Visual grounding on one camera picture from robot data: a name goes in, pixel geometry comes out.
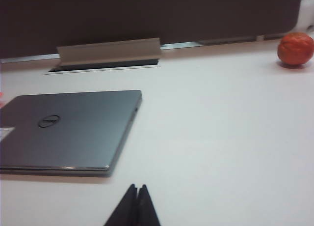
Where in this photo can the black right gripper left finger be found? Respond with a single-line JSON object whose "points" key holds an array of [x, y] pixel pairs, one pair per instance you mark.
{"points": [[127, 211]]}

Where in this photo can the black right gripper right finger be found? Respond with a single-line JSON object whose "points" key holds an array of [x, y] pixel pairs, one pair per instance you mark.
{"points": [[147, 211]]}

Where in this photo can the grey closed laptop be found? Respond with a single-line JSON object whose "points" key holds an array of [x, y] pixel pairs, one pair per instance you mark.
{"points": [[73, 137]]}

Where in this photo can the grey-brown desk partition panel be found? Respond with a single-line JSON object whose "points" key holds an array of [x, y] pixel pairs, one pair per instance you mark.
{"points": [[147, 14]]}

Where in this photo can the orange round fruit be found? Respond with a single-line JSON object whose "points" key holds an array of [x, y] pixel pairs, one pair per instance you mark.
{"points": [[295, 49]]}

